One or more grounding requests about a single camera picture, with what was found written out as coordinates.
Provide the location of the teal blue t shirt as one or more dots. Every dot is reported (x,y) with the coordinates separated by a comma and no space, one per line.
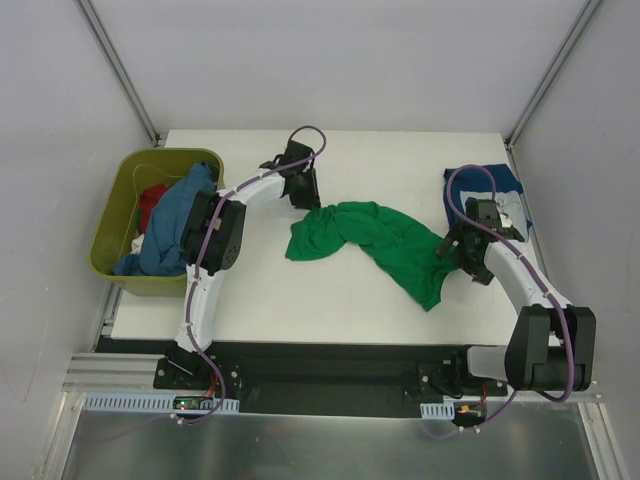
(161,254)

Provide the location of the green t shirt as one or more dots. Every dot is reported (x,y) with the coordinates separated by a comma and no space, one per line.
(401,246)

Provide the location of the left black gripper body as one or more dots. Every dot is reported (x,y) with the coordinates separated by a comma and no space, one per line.
(304,190)

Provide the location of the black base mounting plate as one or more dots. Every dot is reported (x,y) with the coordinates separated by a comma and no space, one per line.
(397,399)

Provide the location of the red t shirt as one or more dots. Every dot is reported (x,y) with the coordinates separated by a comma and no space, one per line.
(147,202)

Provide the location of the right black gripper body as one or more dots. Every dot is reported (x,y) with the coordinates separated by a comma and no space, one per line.
(463,245)

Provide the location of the right frame post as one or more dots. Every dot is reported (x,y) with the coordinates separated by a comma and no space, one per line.
(569,43)

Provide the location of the white garment in bin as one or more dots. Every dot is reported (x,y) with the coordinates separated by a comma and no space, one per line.
(136,244)

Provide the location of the frame post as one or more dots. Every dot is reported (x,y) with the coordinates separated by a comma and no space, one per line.
(98,30)
(569,43)

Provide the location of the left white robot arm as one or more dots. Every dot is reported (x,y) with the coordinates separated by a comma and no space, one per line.
(212,241)

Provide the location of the slotted cable duct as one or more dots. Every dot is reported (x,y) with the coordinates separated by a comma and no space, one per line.
(444,411)
(158,403)

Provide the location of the folded navy printed t shirt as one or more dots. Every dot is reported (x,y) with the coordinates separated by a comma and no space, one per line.
(495,182)

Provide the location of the left slotted cable duct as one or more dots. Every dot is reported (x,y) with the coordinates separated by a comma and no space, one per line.
(158,403)

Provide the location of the left frame post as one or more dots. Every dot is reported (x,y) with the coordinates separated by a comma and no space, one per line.
(98,30)

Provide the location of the right slotted cable duct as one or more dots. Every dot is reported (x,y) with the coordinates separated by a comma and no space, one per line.
(444,411)

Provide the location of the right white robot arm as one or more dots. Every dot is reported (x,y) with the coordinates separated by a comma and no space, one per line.
(552,344)

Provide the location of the olive green plastic bin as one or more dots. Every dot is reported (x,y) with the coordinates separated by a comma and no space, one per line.
(138,172)

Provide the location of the aluminium extrusion rail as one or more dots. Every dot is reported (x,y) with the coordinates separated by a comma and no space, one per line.
(104,372)

